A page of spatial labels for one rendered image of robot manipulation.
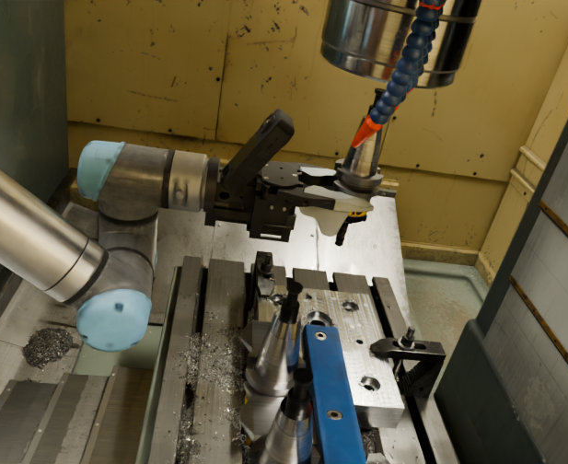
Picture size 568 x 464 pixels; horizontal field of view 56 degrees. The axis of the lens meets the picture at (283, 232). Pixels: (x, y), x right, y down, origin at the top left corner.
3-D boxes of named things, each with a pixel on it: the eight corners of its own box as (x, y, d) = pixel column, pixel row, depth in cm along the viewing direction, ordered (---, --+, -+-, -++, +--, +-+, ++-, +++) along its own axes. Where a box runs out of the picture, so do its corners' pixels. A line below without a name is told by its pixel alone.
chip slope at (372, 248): (75, 367, 127) (73, 279, 114) (128, 224, 184) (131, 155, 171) (430, 395, 140) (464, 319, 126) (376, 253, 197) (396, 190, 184)
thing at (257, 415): (238, 443, 48) (240, 437, 48) (239, 397, 52) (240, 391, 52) (315, 447, 49) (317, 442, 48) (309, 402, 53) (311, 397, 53)
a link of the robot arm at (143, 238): (90, 306, 69) (88, 234, 63) (101, 257, 78) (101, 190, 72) (153, 308, 70) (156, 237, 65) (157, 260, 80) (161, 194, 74)
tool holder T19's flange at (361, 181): (381, 201, 67) (387, 182, 66) (334, 193, 67) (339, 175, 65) (373, 179, 73) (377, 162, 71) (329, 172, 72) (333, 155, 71)
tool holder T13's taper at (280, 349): (298, 385, 53) (312, 333, 49) (253, 379, 52) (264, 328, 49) (297, 353, 57) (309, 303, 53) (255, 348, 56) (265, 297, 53)
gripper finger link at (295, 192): (335, 201, 69) (271, 185, 70) (339, 189, 68) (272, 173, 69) (330, 217, 65) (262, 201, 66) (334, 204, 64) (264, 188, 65)
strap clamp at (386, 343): (360, 392, 98) (381, 330, 90) (356, 379, 101) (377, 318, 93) (428, 398, 100) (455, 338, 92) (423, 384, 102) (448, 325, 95)
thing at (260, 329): (240, 355, 57) (241, 350, 57) (240, 322, 62) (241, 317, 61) (304, 361, 58) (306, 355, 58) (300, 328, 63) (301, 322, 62)
